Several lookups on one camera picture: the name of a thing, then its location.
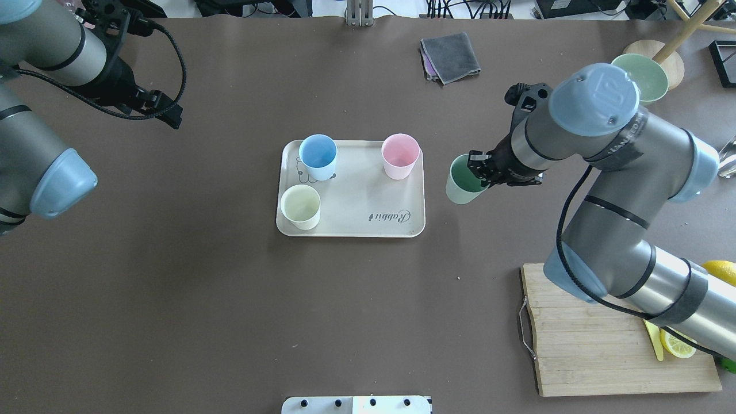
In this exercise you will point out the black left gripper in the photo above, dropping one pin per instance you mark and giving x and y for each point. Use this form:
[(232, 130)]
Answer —
[(119, 77)]

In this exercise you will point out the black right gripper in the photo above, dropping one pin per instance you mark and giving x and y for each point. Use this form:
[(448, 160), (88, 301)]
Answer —
[(504, 158)]

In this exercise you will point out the green cup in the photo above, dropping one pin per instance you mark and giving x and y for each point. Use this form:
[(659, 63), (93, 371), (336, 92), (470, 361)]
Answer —
[(462, 185)]

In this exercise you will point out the pink cup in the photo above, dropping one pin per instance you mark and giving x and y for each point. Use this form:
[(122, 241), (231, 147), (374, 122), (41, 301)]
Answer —
[(400, 152)]

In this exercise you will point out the blue cup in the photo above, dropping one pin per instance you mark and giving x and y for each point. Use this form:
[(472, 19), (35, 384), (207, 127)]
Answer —
[(318, 154)]

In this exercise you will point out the cream cup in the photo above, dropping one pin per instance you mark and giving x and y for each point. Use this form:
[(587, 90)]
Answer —
[(301, 205)]

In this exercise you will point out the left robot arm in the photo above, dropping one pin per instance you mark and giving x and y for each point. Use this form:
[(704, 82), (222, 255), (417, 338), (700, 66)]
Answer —
[(79, 52)]

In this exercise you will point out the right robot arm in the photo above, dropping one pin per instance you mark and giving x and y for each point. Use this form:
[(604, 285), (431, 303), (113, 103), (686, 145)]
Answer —
[(643, 162)]

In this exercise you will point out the beige rabbit tray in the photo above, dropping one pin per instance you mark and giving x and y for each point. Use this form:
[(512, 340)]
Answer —
[(360, 200)]

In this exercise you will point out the purple cloth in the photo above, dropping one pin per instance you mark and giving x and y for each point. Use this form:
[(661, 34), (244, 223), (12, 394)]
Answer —
[(430, 72)]

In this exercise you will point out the grey folded cloth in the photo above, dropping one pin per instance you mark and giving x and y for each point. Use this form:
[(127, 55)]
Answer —
[(452, 57)]

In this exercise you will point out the green bowl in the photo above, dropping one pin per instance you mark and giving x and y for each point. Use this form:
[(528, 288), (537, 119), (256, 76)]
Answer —
[(649, 76)]

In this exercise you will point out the wooden cutting board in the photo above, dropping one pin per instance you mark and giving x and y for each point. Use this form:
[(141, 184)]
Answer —
[(580, 349)]

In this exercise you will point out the wooden stand base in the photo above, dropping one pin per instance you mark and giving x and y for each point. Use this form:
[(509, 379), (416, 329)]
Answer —
[(673, 65)]

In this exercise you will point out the yellow plastic knife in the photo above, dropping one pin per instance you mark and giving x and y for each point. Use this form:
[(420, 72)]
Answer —
[(654, 334)]

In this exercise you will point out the metal scoop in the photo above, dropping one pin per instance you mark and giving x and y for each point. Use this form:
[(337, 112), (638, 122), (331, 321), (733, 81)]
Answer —
[(726, 167)]

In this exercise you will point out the whole yellow lemon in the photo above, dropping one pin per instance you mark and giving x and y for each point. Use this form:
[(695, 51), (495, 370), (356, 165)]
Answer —
[(722, 269)]

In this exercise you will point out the green lime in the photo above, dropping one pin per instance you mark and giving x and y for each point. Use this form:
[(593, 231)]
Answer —
[(727, 364)]

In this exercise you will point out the aluminium frame post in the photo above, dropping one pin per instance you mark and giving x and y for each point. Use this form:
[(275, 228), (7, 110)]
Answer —
[(359, 13)]

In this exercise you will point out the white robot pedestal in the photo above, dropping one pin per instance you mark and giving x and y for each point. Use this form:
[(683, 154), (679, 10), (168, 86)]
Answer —
[(358, 404)]

